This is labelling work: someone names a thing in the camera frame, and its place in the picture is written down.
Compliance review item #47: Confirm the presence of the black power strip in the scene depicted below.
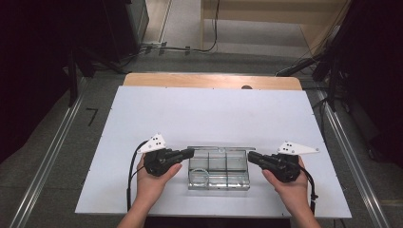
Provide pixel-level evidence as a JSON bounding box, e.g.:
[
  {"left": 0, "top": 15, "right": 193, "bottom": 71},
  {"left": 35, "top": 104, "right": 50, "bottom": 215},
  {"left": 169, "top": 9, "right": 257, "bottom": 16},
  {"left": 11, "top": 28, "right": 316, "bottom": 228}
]
[{"left": 275, "top": 56, "right": 319, "bottom": 77}]

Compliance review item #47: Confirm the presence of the person's right hand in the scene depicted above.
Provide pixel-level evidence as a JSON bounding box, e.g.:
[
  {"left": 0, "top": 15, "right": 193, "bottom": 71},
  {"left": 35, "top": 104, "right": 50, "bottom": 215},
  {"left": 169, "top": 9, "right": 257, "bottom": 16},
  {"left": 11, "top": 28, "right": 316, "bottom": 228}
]
[{"left": 261, "top": 156, "right": 311, "bottom": 213}]

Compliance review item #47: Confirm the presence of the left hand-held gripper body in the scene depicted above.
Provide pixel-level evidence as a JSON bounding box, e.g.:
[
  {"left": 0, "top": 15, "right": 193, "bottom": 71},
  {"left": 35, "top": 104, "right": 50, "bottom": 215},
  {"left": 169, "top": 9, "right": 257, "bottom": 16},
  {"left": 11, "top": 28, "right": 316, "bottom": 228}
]
[{"left": 137, "top": 132, "right": 181, "bottom": 178}]

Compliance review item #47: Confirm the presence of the black cabinet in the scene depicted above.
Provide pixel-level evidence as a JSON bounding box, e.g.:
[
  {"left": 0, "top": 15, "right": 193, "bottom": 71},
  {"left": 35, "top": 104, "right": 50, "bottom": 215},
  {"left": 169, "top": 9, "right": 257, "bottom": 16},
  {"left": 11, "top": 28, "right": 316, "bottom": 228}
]
[{"left": 103, "top": 0, "right": 150, "bottom": 64}]

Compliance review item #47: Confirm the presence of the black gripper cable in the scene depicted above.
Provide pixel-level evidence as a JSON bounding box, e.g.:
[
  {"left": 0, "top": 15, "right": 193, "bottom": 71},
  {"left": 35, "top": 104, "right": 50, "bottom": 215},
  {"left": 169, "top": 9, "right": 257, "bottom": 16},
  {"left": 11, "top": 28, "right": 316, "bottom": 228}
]
[
  {"left": 126, "top": 140, "right": 150, "bottom": 212},
  {"left": 298, "top": 165, "right": 319, "bottom": 216}
]

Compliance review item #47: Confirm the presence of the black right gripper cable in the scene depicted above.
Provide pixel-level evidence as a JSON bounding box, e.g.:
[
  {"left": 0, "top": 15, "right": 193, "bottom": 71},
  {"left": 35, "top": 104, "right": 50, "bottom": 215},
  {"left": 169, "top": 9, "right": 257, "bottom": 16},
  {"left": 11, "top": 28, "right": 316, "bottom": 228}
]
[{"left": 298, "top": 165, "right": 319, "bottom": 216}]

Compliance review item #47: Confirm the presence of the person's left hand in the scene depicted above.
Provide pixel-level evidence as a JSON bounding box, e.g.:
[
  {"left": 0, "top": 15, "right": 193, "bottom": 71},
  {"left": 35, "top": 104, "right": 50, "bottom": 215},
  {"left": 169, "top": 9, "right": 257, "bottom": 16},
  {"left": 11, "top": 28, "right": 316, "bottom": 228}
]
[{"left": 136, "top": 154, "right": 183, "bottom": 207}]

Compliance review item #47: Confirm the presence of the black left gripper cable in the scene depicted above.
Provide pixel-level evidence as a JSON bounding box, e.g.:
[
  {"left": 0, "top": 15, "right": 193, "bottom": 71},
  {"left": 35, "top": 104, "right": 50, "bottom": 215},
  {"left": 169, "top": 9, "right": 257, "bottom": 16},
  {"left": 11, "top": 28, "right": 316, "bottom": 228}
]
[{"left": 126, "top": 140, "right": 150, "bottom": 212}]

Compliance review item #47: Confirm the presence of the wooden table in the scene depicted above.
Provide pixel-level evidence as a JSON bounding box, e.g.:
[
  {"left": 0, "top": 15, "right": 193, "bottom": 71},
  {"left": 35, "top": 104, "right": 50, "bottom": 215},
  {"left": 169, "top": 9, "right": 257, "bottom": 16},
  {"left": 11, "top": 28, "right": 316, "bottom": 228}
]
[{"left": 123, "top": 72, "right": 302, "bottom": 91}]

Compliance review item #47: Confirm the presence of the metal floor rail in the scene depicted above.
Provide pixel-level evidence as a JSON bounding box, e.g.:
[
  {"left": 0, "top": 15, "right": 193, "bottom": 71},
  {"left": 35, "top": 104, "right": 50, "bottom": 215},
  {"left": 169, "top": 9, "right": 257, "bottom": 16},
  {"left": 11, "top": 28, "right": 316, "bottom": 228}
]
[
  {"left": 317, "top": 89, "right": 393, "bottom": 228},
  {"left": 9, "top": 78, "right": 88, "bottom": 228}
]

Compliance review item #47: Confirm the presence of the white beaded bracelet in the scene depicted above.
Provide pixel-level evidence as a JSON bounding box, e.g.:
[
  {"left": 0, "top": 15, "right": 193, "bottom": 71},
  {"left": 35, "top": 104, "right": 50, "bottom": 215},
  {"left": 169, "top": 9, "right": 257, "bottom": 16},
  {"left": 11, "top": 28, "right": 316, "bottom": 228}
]
[{"left": 188, "top": 167, "right": 210, "bottom": 188}]

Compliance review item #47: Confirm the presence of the black curtain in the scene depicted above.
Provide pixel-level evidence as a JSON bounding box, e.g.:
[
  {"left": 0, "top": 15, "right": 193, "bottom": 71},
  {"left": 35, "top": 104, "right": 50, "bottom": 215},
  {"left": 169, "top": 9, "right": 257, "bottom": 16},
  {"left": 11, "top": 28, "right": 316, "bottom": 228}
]
[
  {"left": 329, "top": 0, "right": 403, "bottom": 167},
  {"left": 0, "top": 0, "right": 127, "bottom": 164}
]

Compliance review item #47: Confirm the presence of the clear plastic compartment box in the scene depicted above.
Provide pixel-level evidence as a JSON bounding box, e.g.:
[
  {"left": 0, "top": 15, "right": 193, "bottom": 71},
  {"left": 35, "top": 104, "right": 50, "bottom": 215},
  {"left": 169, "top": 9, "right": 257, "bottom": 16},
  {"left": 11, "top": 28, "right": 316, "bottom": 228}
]
[{"left": 186, "top": 145, "right": 257, "bottom": 192}]

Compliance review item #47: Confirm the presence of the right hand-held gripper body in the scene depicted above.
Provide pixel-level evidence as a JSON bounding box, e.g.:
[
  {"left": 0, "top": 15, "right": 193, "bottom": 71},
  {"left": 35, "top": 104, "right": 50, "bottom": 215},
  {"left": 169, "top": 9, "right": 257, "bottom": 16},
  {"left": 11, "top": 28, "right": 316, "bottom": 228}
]
[{"left": 267, "top": 141, "right": 320, "bottom": 183}]

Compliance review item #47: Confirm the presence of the black floor cable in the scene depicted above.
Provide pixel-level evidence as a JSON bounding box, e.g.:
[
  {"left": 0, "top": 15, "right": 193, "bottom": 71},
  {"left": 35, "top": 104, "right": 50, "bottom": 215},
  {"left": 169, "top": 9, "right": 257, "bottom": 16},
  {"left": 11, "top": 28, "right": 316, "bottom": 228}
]
[{"left": 139, "top": 0, "right": 221, "bottom": 54}]

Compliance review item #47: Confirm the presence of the black metal stand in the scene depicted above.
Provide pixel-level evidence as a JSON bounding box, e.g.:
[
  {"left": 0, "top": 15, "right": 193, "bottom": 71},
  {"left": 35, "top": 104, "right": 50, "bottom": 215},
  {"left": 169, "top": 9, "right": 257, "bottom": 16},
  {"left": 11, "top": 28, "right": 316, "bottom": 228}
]
[{"left": 64, "top": 44, "right": 96, "bottom": 107}]

